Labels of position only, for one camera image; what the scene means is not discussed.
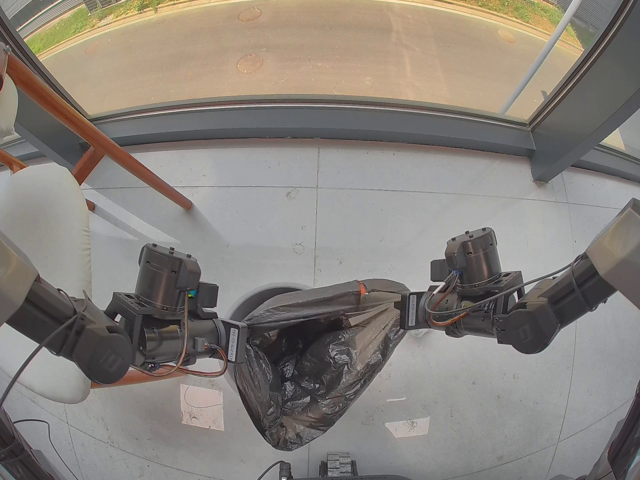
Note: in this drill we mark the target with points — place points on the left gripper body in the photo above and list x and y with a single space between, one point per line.
200 338

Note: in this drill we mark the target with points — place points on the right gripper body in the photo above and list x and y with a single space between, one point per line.
412 310

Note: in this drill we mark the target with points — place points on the black plastic bag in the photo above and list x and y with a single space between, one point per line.
320 368

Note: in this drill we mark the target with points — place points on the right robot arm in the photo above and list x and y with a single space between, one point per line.
540 308

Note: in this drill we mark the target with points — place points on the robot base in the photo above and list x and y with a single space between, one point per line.
340 465

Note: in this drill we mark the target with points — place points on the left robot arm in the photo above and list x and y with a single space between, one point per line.
95 340

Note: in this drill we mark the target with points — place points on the white trash bin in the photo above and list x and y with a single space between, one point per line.
260 300

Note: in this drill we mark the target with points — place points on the wooden chair with white cushions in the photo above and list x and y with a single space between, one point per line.
45 228

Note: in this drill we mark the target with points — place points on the window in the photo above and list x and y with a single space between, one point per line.
310 43

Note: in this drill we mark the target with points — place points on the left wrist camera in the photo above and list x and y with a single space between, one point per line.
208 295

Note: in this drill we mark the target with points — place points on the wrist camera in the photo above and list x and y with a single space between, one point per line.
439 270
208 295

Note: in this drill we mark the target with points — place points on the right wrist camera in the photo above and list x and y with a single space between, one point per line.
439 270

